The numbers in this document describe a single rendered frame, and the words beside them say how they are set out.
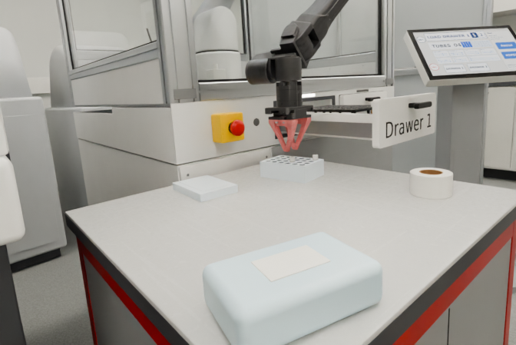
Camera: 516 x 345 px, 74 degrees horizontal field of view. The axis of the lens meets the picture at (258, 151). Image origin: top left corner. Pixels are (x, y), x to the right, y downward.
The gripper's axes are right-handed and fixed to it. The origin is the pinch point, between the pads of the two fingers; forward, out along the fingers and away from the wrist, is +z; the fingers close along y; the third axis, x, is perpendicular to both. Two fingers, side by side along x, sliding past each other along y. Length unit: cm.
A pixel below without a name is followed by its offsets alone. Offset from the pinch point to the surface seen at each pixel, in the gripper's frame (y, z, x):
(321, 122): -15.9, -4.0, -1.4
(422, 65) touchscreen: -103, -21, -1
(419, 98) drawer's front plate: -30.6, -9.0, 18.5
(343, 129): -14.9, -2.5, 5.5
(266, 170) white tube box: 2.8, 5.4, -5.3
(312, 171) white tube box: -0.5, 5.3, 5.2
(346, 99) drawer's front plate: -49, -9, -11
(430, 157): -188, 37, -18
